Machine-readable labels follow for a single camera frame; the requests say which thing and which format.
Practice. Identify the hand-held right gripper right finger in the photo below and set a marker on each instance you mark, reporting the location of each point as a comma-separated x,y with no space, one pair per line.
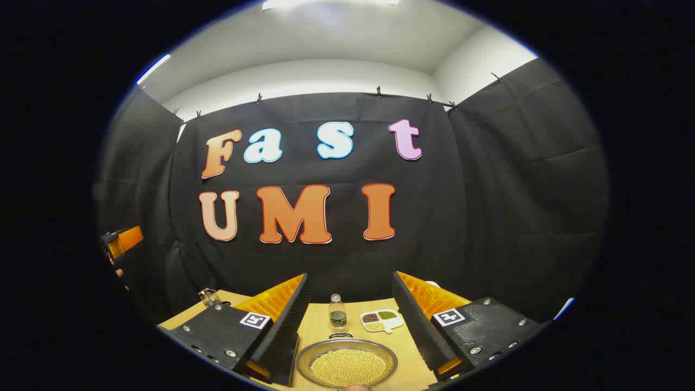
415,326

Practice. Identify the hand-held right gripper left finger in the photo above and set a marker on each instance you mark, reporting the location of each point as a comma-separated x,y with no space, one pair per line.
288,331

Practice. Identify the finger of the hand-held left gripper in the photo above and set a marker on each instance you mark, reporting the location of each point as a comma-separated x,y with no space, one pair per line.
130,238
113,248

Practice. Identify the steel pot with beans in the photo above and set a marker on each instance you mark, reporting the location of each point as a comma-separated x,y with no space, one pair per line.
347,368

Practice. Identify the white divided bean plate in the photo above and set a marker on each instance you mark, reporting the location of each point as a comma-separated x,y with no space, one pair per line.
383,321

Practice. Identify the white toaster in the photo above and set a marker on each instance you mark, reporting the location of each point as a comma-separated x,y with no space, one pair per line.
433,283

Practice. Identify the clear plastic water bottle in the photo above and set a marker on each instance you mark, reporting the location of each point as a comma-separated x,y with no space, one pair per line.
337,317

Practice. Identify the black backdrop cloth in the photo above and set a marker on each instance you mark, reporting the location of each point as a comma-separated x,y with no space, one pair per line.
347,260

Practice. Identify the narrow ceiling light strip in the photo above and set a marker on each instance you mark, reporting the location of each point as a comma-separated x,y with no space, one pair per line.
153,68

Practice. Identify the row of black cloth clips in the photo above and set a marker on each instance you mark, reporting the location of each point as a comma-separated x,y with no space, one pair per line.
378,91

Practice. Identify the large ceiling light panel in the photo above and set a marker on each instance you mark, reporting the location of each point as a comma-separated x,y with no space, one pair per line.
326,3

